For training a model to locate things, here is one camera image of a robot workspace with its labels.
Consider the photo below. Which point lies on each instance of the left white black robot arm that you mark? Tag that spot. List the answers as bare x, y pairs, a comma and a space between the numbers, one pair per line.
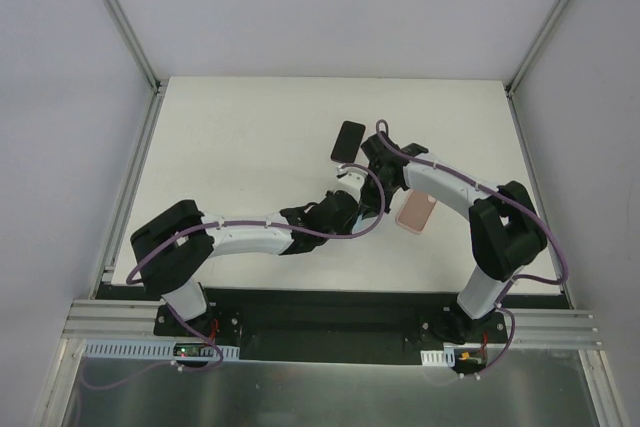
171, 248

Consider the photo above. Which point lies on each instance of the metal front sheet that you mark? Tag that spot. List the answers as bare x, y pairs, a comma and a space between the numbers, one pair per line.
527, 387

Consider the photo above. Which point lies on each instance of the aluminium frame post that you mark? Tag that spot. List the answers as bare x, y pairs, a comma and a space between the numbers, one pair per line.
541, 38
132, 43

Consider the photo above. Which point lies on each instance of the pink phone case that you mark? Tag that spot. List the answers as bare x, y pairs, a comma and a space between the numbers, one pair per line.
415, 211

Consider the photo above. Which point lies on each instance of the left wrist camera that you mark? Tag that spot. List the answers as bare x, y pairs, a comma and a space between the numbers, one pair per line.
350, 180

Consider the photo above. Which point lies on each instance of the left aluminium frame post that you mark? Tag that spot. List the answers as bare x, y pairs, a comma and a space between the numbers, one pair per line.
132, 43

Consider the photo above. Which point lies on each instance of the left white cable duct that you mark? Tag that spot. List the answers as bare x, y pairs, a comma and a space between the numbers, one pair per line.
158, 350

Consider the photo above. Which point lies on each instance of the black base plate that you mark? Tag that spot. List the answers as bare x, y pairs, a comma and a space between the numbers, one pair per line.
368, 328

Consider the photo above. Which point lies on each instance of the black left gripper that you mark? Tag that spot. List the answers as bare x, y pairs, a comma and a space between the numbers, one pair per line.
334, 214

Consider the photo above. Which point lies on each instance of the black smartphone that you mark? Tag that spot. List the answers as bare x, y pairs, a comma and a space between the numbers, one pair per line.
348, 141

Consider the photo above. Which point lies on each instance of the right aluminium frame post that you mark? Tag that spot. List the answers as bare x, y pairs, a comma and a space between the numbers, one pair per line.
541, 38

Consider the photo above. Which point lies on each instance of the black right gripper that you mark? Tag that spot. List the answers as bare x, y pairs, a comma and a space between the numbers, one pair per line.
379, 179

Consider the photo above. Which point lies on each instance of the white cable duct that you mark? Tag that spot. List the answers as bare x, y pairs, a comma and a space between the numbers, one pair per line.
438, 358
158, 350

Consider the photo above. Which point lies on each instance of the right white cable duct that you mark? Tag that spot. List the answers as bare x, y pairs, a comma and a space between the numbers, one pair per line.
438, 358

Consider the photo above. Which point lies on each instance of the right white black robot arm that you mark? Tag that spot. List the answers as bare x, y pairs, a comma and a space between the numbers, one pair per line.
504, 232

